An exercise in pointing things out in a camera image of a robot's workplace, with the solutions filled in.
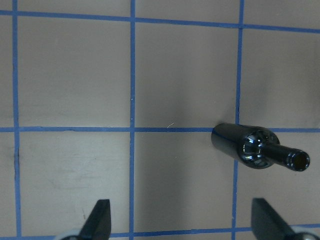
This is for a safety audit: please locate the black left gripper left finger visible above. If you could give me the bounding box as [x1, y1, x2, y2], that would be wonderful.
[78, 199, 111, 240]

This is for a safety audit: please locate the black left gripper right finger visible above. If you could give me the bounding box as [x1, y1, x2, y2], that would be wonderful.
[251, 198, 294, 240]

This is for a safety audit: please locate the dark wine bottle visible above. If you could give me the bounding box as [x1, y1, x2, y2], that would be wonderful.
[211, 123, 310, 172]

